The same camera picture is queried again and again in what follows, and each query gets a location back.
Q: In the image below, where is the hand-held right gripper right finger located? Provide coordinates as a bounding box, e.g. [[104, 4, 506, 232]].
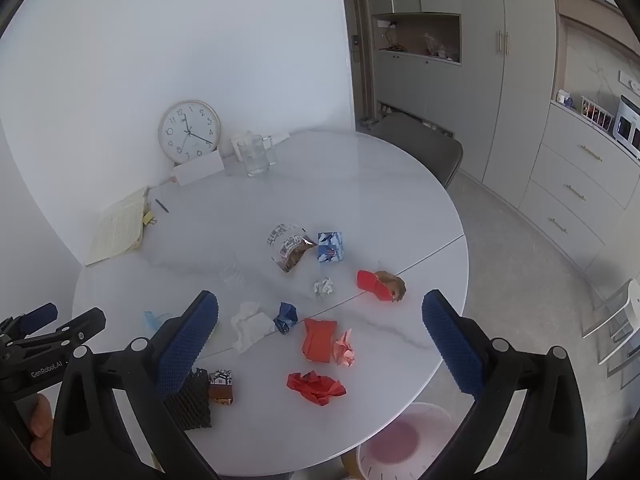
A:
[[421, 289, 589, 480]]

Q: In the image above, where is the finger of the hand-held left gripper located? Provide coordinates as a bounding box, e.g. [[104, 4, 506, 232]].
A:
[[0, 302, 59, 342], [10, 308, 107, 362]]

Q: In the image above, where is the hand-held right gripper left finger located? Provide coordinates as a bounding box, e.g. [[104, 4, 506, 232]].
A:
[[51, 290, 221, 480]]

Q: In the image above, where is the clear plastic cup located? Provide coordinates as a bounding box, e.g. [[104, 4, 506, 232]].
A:
[[218, 255, 247, 289]]

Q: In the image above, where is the white pink waste bin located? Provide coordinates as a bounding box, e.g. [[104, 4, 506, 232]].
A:
[[356, 402, 454, 480]]

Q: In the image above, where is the clear printed snack wrapper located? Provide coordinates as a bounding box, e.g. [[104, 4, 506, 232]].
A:
[[266, 223, 319, 274]]

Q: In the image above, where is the person's left hand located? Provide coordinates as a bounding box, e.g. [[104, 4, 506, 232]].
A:
[[27, 392, 54, 467]]

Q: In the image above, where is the black foam net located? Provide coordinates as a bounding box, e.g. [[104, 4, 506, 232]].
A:
[[164, 368, 213, 432]]

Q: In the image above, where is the white crumpled tissue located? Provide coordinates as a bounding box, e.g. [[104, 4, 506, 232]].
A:
[[230, 301, 277, 355]]

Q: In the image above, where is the brown crumpled wrapper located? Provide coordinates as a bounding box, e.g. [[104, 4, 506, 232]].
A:
[[375, 270, 407, 304]]

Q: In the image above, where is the red snack wrapper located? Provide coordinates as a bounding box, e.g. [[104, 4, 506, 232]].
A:
[[356, 270, 396, 303]]

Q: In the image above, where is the blue crumpled paper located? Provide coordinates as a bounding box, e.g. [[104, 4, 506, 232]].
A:
[[273, 302, 299, 335]]

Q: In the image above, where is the open lined notebook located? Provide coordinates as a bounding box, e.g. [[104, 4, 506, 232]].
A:
[[84, 186, 150, 267]]

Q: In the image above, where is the pink crumpled paper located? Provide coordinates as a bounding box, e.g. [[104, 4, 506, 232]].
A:
[[333, 329, 359, 367]]

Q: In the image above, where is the red-orange folded paper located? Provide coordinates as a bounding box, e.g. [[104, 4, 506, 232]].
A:
[[302, 318, 337, 364]]

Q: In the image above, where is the red crumpled paper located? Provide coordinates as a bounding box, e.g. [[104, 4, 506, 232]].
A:
[[286, 370, 347, 405]]

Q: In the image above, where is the blue printed carton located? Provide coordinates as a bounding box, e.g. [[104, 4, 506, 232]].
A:
[[317, 231, 346, 264]]

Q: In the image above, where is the white step stool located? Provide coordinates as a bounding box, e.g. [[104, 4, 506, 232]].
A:
[[582, 277, 640, 377]]

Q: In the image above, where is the white card box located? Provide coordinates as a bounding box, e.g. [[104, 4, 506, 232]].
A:
[[173, 151, 225, 187]]

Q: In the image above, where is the grey chair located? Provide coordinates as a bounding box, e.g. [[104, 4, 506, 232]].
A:
[[370, 112, 464, 189]]

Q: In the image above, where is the clear glass pitcher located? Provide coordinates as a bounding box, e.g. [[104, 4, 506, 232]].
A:
[[237, 134, 278, 177]]

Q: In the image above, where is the grey drawer cabinet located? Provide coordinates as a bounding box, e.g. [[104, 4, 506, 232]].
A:
[[517, 101, 640, 272]]

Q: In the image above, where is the row of shoes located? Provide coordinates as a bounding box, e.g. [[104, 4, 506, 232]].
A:
[[376, 102, 453, 137]]

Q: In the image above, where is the tall grey cabinet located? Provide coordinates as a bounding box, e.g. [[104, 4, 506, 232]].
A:
[[371, 0, 559, 187]]

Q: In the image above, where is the small bottle rack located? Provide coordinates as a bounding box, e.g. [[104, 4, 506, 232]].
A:
[[580, 97, 614, 132]]

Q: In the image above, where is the white countertop appliance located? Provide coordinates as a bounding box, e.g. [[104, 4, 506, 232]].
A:
[[614, 94, 640, 159]]

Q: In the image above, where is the grey door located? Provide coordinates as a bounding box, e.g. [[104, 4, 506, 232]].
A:
[[339, 0, 377, 122]]

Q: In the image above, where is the round white wall clock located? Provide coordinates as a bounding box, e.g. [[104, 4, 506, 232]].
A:
[[158, 100, 221, 165]]

